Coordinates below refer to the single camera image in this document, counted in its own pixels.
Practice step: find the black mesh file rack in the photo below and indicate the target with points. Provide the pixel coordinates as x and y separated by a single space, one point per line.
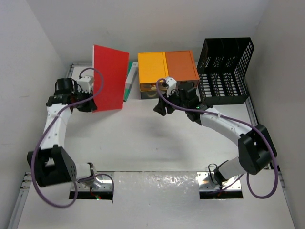
222 67

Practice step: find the yellow drawer box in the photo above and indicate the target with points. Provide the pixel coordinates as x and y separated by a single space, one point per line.
152 67

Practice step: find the green folder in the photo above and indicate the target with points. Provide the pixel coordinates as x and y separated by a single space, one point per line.
126 93

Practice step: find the orange drawer box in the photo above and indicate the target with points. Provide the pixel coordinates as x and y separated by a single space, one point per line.
181 66

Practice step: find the red folder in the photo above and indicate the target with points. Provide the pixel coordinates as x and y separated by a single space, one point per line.
113 65

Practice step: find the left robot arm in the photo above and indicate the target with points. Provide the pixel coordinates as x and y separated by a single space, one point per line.
53 165

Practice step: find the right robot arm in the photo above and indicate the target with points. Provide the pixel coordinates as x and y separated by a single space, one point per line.
255 147

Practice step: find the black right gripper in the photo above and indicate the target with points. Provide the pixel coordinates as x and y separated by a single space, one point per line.
172 103

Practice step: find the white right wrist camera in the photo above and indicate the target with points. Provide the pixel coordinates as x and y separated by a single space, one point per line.
171 85

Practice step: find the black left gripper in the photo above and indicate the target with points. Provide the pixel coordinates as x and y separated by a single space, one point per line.
86 101

